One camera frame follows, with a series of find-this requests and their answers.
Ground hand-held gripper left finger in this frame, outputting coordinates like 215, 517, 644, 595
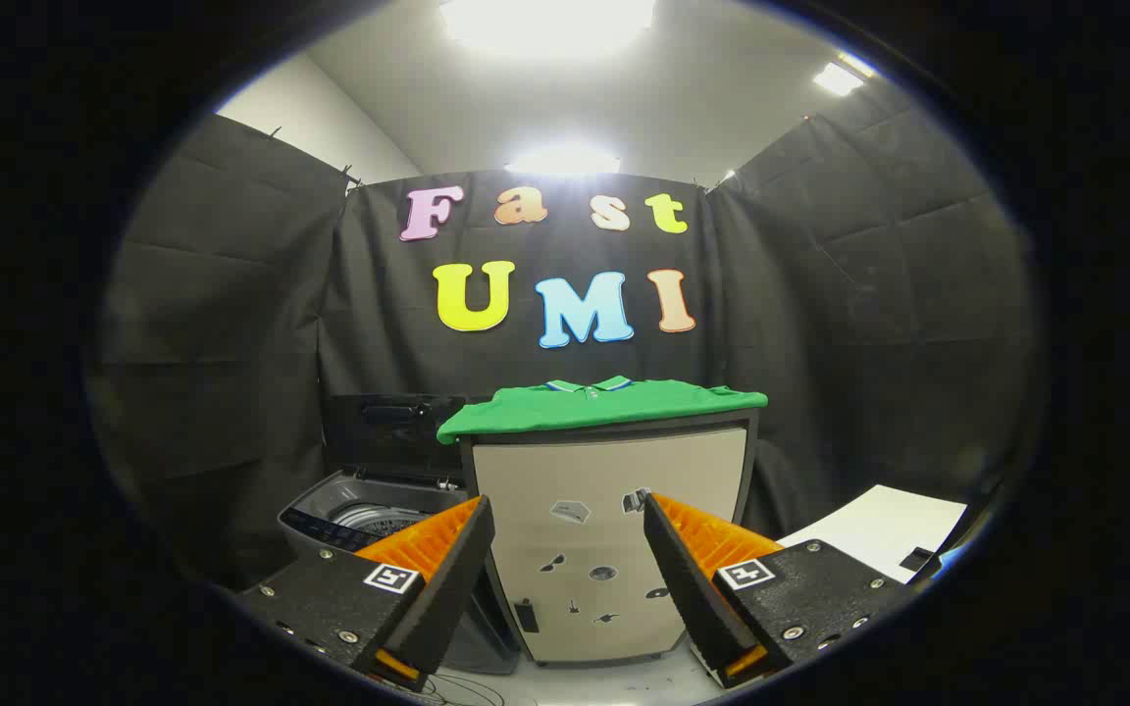
236, 495, 496, 693

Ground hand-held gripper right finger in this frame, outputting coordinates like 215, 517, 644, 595
643, 492, 911, 689

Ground grey washing machine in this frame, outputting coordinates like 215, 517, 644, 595
278, 469, 522, 676

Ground green polo shirt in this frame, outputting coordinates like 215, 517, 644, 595
436, 376, 769, 445

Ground grey beige cabinet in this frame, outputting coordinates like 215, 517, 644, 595
457, 407, 760, 666

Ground black backdrop cloth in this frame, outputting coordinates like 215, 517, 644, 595
84, 103, 1037, 589

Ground rectangular ceiling light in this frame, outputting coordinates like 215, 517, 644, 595
813, 54, 875, 97

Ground large ceiling light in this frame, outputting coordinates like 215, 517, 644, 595
439, 0, 656, 55

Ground thin floor cables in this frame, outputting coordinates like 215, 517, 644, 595
418, 672, 509, 706

